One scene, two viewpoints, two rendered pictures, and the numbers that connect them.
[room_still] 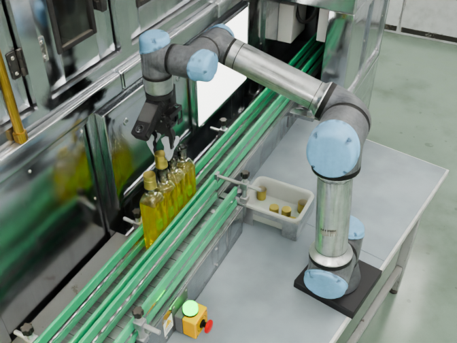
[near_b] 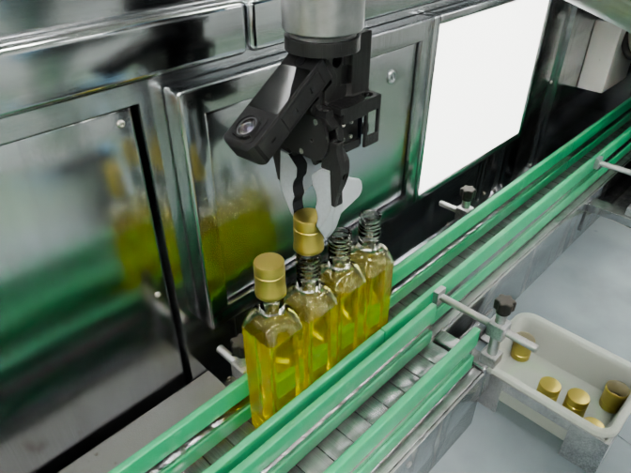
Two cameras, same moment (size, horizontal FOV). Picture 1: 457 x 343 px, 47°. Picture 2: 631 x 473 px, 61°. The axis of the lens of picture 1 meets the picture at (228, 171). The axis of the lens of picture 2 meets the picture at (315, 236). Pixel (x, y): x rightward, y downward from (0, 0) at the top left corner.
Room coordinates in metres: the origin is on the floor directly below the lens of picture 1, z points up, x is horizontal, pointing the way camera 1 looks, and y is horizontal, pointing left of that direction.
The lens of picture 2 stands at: (0.70, 0.03, 1.52)
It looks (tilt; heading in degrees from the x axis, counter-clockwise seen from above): 35 degrees down; 17
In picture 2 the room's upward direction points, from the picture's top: straight up
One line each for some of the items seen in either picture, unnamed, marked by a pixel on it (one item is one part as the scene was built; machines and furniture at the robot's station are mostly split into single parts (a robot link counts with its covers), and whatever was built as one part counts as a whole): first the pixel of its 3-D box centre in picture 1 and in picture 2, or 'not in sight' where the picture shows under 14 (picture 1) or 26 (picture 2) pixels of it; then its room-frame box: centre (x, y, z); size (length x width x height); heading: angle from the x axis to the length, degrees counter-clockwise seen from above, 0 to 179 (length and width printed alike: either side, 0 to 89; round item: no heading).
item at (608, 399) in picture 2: (302, 207); (613, 397); (1.40, -0.27, 0.79); 0.04 x 0.04 x 0.04
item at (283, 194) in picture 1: (277, 206); (555, 383); (1.39, -0.17, 0.80); 0.22 x 0.17 x 0.09; 63
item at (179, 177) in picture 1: (175, 197); (337, 324); (1.23, 0.17, 0.99); 0.06 x 0.06 x 0.21; 62
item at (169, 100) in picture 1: (162, 108); (327, 94); (1.20, 0.18, 1.32); 0.09 x 0.08 x 0.12; 153
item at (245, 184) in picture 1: (238, 184); (483, 323); (1.33, -0.03, 0.95); 0.17 x 0.03 x 0.12; 63
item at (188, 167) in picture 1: (184, 186); (363, 304); (1.28, 0.14, 0.99); 0.06 x 0.06 x 0.21; 62
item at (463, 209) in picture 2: (218, 133); (454, 214); (1.64, 0.04, 0.94); 0.07 x 0.04 x 0.13; 63
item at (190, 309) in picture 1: (190, 307); not in sight; (0.92, 0.11, 0.84); 0.04 x 0.04 x 0.03
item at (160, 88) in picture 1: (157, 82); (320, 9); (1.20, 0.18, 1.40); 0.08 x 0.08 x 0.05
